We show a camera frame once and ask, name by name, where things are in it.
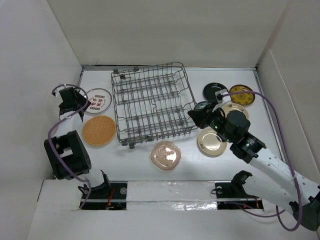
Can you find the grey wire dish rack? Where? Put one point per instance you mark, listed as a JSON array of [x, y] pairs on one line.
[[151, 103]]

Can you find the orange woven round plate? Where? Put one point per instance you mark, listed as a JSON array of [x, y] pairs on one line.
[[99, 130]]

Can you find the blue floral teal plate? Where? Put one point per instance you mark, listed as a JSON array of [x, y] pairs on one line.
[[203, 106]]

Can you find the yellow and brown patterned plate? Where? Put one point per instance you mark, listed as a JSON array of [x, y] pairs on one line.
[[244, 99]]

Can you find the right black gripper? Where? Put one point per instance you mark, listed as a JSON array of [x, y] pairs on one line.
[[201, 117]]

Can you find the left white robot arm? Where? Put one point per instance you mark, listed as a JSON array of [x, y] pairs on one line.
[[65, 150]]

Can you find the brown translucent square plate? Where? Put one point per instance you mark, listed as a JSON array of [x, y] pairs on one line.
[[165, 156]]

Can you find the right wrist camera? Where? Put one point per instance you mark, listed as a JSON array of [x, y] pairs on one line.
[[221, 99]]

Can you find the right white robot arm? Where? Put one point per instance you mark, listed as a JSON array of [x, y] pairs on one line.
[[291, 191]]

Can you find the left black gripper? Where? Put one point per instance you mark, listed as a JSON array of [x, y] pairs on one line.
[[82, 101]]

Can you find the black round plate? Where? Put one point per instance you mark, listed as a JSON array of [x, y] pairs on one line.
[[209, 91]]

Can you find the cream plate with gold centre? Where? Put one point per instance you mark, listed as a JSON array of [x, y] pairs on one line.
[[210, 144]]

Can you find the cream plate with black print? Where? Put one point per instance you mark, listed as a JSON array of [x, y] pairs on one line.
[[230, 106]]

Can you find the white plate with red characters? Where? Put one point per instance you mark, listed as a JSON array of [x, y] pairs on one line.
[[100, 99]]

